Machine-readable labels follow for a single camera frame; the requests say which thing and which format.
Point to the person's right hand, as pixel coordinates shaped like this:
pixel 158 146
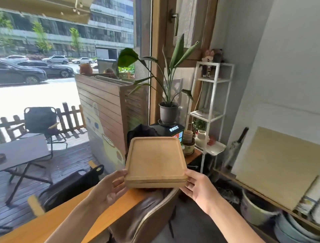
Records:
pixel 202 192

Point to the person's left hand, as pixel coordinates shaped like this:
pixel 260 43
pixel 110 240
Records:
pixel 107 192

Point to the person's right forearm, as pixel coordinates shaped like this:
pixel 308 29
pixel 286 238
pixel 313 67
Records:
pixel 235 225

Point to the person's left forearm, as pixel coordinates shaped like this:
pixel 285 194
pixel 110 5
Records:
pixel 75 225

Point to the brown folding chair orange armrests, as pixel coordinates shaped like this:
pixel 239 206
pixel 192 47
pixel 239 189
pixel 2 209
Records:
pixel 72 185

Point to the brown leather chair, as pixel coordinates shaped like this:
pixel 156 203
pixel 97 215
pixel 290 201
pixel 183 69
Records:
pixel 145 215

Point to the white vase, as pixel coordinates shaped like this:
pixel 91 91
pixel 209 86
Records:
pixel 201 140

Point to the white bucket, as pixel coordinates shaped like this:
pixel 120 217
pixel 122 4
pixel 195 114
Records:
pixel 255 212

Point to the stack of ceramic bowls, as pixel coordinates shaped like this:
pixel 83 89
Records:
pixel 187 136

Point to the black backpack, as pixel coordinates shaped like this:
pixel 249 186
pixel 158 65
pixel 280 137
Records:
pixel 141 131

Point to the beige board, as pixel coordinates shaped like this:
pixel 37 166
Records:
pixel 277 165

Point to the cat mural wooden partition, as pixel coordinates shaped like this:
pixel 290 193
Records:
pixel 105 112

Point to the wooden picket fence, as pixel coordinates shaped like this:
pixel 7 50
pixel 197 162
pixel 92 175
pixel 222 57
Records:
pixel 72 117

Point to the grey plant pot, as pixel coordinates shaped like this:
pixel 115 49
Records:
pixel 168 114

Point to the white metal shelf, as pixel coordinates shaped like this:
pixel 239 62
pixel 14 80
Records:
pixel 212 100

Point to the dark folding table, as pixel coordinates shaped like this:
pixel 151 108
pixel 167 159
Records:
pixel 22 147

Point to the grey basin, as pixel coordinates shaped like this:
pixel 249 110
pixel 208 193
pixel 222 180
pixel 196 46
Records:
pixel 292 230

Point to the black folding armchair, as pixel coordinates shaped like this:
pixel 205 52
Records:
pixel 40 120

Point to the plush doll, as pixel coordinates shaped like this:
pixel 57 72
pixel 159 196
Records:
pixel 211 60

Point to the dark grey car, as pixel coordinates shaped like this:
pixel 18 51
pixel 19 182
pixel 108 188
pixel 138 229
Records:
pixel 55 68

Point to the white car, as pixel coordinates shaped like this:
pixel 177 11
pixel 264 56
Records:
pixel 56 59
pixel 82 60

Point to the green leafy plant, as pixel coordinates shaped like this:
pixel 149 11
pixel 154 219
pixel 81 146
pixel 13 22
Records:
pixel 177 52

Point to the black car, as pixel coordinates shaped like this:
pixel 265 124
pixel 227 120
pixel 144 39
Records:
pixel 17 73

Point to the glass office building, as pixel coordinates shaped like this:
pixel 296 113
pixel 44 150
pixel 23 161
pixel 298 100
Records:
pixel 107 30

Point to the beige awning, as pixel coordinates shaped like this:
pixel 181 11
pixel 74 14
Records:
pixel 45 10

